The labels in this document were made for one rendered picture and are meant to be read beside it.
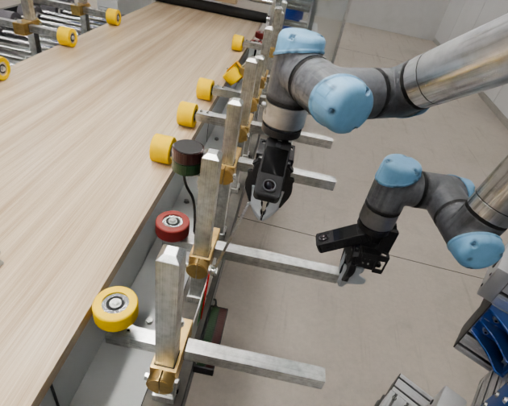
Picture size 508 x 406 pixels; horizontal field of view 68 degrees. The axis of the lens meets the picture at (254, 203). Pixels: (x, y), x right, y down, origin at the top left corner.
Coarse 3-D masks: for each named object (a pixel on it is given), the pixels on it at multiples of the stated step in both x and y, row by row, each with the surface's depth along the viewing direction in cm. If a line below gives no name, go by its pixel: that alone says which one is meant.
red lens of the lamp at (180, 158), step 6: (174, 150) 69; (174, 156) 70; (180, 156) 69; (186, 156) 69; (192, 156) 69; (198, 156) 70; (180, 162) 70; (186, 162) 70; (192, 162) 70; (198, 162) 71
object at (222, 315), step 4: (220, 312) 94; (224, 312) 95; (220, 316) 94; (224, 316) 94; (220, 320) 93; (224, 320) 93; (216, 324) 92; (220, 324) 92; (216, 328) 91; (220, 328) 91; (216, 332) 90; (220, 332) 90; (216, 336) 89; (220, 336) 89; (212, 340) 88; (216, 340) 88
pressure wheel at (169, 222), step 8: (160, 216) 89; (168, 216) 89; (176, 216) 90; (184, 216) 90; (160, 224) 86; (168, 224) 87; (176, 224) 88; (184, 224) 88; (160, 232) 86; (168, 232) 85; (176, 232) 85; (184, 232) 87; (168, 240) 87; (176, 240) 87
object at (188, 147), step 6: (174, 144) 71; (180, 144) 71; (186, 144) 72; (192, 144) 72; (198, 144) 72; (180, 150) 69; (186, 150) 70; (192, 150) 70; (198, 150) 71; (198, 174) 73; (198, 180) 73; (186, 186) 76; (198, 186) 74; (192, 198) 78
